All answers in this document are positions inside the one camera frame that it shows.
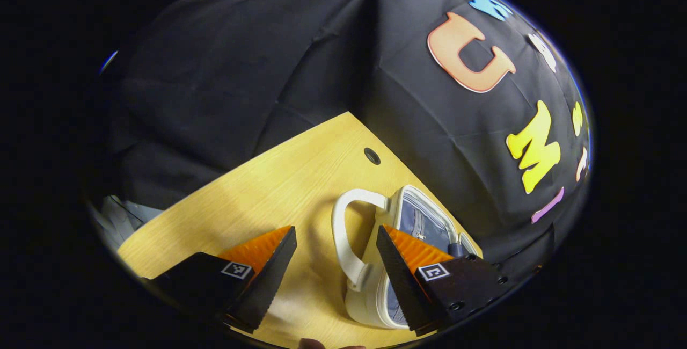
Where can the pale grey cloth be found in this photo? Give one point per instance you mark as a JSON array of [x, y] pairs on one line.
[[121, 215]]

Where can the white suitcase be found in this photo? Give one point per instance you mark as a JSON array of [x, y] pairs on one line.
[[362, 306]]

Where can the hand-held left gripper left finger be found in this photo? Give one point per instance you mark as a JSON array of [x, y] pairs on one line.
[[268, 282]]

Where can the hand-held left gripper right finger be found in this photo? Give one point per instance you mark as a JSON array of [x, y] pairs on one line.
[[402, 284]]

